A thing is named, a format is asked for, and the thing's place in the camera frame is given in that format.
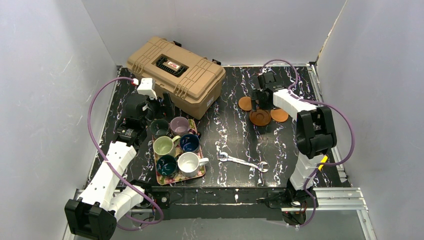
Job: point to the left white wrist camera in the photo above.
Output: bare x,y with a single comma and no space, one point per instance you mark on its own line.
145,86

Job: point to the dark teal mug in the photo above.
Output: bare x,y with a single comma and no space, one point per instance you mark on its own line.
167,166

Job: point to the silver double-ended wrench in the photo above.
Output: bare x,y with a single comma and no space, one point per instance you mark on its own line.
224,157

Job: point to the light orange wooden coaster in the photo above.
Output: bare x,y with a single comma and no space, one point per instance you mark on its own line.
245,103

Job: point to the navy blue mug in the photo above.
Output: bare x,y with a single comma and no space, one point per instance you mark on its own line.
190,142

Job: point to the dark brown wooden coaster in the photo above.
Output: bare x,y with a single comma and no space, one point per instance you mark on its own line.
265,104

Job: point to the yellow blue screwdriver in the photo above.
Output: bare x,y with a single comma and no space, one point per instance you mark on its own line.
322,162

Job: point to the tan plastic toolbox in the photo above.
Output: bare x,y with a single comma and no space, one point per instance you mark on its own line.
193,82

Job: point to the ringed brown wooden coaster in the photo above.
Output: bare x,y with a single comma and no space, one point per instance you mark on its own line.
260,117

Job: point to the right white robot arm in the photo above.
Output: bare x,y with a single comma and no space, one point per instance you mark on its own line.
314,135

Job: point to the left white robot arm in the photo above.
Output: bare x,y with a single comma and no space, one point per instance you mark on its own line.
108,197

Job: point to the white mug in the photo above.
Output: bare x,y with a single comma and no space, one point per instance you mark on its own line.
189,163

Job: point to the lilac mug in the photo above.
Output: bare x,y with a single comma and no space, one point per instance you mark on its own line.
179,126

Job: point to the pale green mug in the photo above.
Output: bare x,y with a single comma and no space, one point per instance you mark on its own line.
166,145

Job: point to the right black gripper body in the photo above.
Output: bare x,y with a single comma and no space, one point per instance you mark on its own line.
260,100

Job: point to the dark grey mug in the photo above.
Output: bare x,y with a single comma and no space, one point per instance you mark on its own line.
160,128

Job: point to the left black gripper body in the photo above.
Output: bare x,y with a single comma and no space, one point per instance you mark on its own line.
162,105

